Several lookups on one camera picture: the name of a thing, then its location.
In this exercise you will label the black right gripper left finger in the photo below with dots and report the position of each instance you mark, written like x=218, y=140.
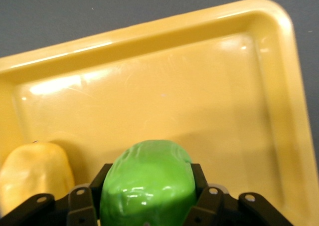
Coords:
x=82, y=201

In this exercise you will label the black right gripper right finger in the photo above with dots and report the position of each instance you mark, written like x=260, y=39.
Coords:
x=211, y=203

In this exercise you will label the yellow potato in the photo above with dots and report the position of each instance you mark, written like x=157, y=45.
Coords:
x=35, y=168

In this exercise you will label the green toy pepper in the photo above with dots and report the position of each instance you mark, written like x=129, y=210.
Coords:
x=149, y=178

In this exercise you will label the yellow plastic tray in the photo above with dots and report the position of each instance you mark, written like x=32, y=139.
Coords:
x=159, y=86

